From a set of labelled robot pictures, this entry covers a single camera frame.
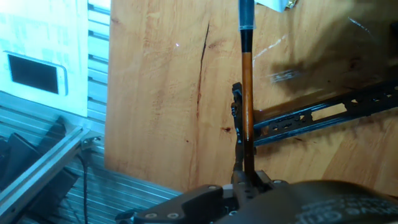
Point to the gold white tissue pack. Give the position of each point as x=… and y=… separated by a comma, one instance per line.
x=273, y=3

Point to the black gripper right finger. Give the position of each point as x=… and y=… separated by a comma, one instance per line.
x=311, y=202

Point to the brown calligraphy brush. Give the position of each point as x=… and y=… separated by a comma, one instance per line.
x=247, y=93

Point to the wooden board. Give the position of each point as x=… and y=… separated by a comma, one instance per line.
x=155, y=93

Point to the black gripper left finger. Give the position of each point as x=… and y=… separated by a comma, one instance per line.
x=192, y=208

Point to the black carved pen rack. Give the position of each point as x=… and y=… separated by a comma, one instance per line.
x=280, y=133

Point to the white smartphone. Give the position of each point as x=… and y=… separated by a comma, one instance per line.
x=34, y=73

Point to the aluminium frame bar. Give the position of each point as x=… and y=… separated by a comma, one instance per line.
x=40, y=174

